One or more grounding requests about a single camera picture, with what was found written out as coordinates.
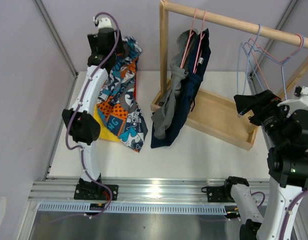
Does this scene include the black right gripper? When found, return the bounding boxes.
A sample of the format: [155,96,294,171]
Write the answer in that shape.
[234,88,292,146]

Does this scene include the patterned blue orange shorts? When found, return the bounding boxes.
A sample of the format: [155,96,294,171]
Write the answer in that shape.
[96,35,148,152]

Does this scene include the pink hanger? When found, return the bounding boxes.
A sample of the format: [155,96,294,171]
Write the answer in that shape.
[180,8,198,68]
[193,10,207,74]
[242,34,305,94]

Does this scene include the navy blue shorts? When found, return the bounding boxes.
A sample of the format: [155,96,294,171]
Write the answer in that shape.
[150,28,211,149]

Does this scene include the yellow shorts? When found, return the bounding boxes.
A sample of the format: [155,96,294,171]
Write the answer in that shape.
[93,105,120,142]

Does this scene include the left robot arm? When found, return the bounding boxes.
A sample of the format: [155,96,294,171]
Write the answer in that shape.
[62,27,124,200]

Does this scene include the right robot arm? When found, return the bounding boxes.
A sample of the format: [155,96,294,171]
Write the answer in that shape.
[222,90,308,240]

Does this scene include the grey shorts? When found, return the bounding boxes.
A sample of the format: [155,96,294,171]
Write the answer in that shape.
[151,29,198,140]

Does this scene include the wooden clothes rack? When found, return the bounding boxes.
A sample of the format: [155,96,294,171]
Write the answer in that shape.
[150,0,301,151]

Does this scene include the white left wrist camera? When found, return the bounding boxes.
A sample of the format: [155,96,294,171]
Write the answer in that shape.
[93,16,113,30]

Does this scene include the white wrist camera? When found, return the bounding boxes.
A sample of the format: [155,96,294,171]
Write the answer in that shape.
[277,86,308,110]
[93,16,113,30]

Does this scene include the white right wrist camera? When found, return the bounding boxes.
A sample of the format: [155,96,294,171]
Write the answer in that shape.
[277,86,308,110]

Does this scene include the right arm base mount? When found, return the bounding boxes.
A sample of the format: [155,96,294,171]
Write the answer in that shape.
[201,186,235,203]

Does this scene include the aluminium mounting rail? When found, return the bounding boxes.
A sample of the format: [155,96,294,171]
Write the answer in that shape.
[27,178,280,204]

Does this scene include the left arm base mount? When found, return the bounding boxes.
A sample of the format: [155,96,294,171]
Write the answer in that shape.
[73,178,110,201]

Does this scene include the slotted cable duct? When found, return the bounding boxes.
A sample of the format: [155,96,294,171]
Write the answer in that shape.
[37,202,239,216]

